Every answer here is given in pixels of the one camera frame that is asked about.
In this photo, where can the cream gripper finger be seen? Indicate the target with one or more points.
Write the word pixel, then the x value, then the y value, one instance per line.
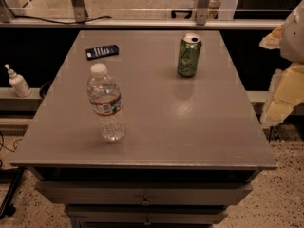
pixel 273 39
pixel 286 91

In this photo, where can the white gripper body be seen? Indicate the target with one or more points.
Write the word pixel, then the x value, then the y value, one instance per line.
pixel 294 35

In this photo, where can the clear plastic water bottle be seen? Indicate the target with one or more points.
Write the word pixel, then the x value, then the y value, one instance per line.
pixel 106 100

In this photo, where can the green soda can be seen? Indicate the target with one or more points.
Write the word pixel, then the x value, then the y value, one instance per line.
pixel 189 54

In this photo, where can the white pump dispenser bottle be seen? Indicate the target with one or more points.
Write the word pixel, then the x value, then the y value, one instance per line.
pixel 18 82

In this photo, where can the grey drawer cabinet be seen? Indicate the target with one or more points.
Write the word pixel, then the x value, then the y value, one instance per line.
pixel 185 130

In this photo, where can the dark blue snack bar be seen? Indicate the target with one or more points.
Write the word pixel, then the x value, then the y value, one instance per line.
pixel 101 52

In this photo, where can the grey drawer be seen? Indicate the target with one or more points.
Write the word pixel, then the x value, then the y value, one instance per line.
pixel 144 215
pixel 143 193

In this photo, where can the top grey drawer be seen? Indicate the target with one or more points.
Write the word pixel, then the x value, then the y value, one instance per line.
pixel 143 193

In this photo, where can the right metal frame post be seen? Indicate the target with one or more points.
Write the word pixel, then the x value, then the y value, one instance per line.
pixel 202 11

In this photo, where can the metal frame post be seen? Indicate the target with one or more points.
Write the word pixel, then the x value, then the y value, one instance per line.
pixel 202 11
pixel 79 9

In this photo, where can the left metal frame post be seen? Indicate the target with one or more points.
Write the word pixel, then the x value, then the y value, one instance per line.
pixel 79 9

